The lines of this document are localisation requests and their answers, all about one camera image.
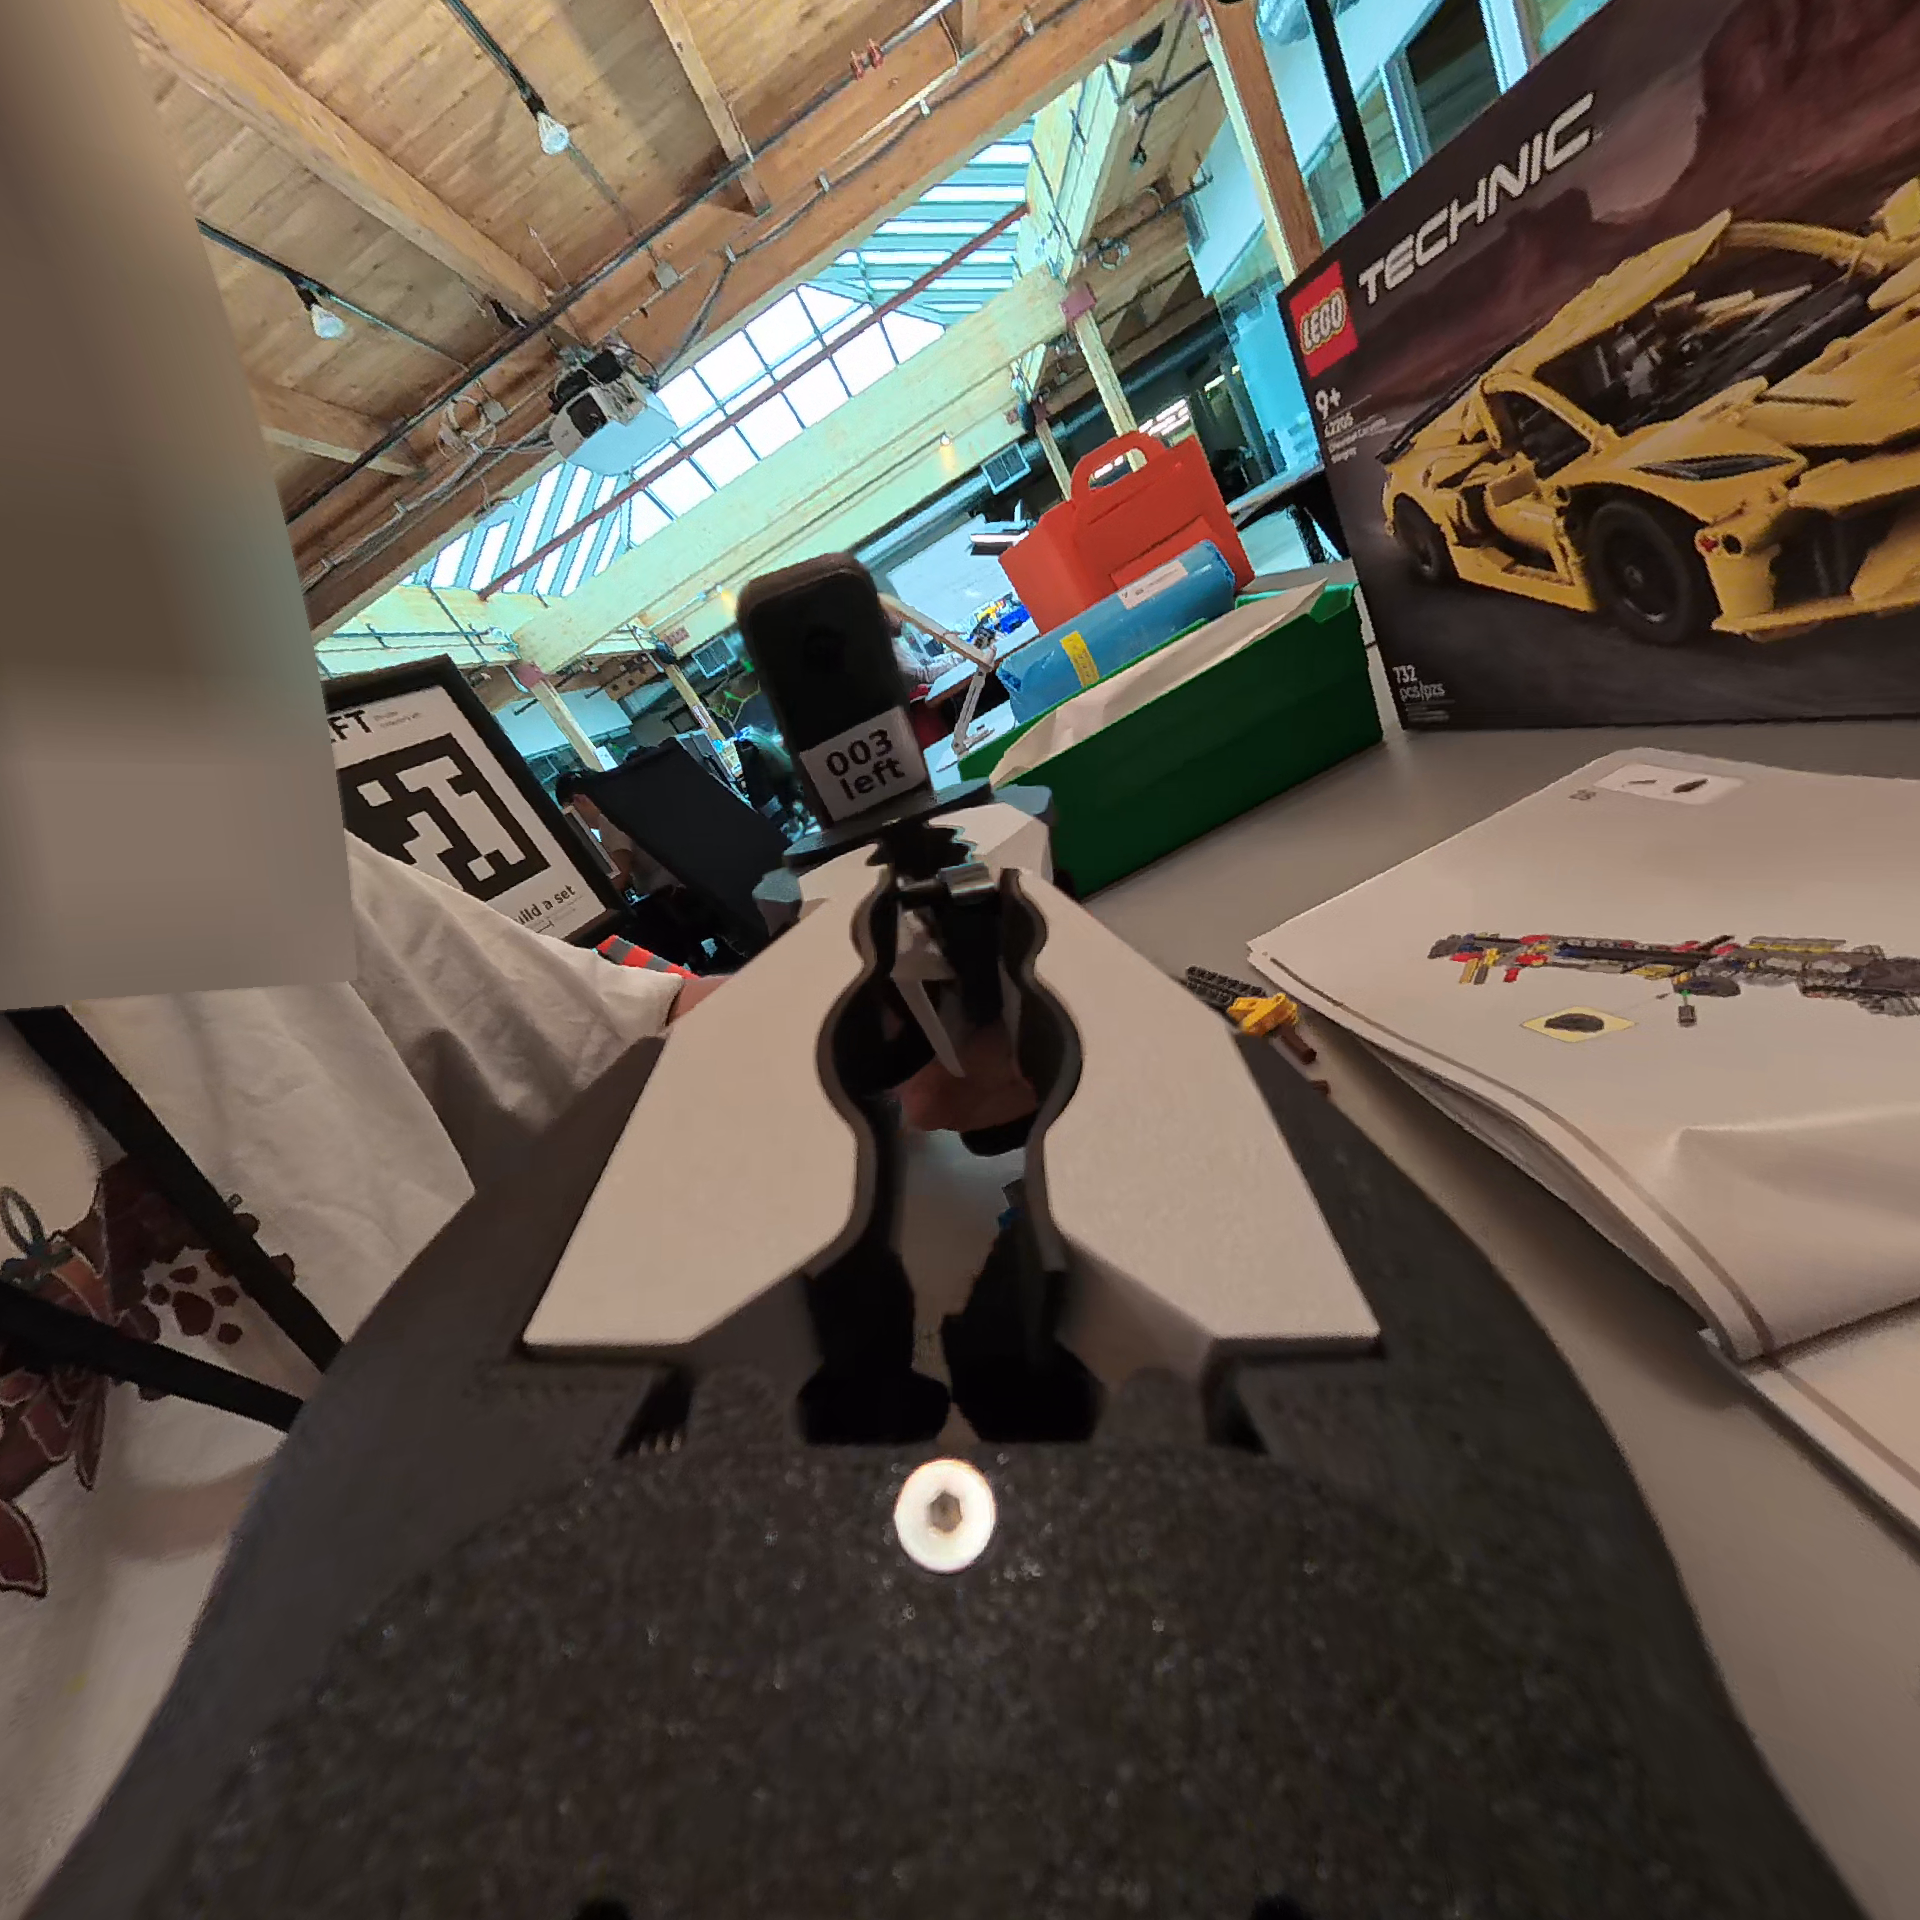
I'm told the lego set box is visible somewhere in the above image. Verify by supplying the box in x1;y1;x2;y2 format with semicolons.
1279;0;1920;736

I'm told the blue wrapped roll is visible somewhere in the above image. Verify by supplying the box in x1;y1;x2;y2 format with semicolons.
995;544;1254;722

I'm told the lego instruction booklet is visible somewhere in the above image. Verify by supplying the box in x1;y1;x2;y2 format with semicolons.
1245;745;1920;1547

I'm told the white ceiling projector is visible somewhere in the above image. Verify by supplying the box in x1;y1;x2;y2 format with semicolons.
546;345;676;480

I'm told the wooden board desk stand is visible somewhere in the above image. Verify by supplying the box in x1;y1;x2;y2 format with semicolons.
878;591;1015;763

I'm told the green plastic bin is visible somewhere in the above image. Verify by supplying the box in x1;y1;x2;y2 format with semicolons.
955;584;1386;898

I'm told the framed marker placard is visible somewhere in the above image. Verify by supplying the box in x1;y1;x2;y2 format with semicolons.
323;656;625;945

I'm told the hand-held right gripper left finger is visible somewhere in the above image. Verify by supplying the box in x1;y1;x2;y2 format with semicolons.
516;858;951;1445

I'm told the person's left hand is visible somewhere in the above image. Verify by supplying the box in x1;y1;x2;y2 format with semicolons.
895;1036;1041;1138

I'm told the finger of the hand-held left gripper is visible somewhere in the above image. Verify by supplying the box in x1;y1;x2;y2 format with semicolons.
957;800;1057;889
895;907;965;1058

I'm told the black neck strap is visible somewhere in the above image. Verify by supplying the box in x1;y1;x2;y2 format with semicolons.
0;1008;345;1433

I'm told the orange carry case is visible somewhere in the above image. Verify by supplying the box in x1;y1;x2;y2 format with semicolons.
998;432;1254;633

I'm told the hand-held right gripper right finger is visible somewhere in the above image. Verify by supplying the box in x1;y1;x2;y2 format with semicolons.
945;871;1386;1445

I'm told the white paper bag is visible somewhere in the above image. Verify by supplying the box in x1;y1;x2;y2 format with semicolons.
990;586;1327;789

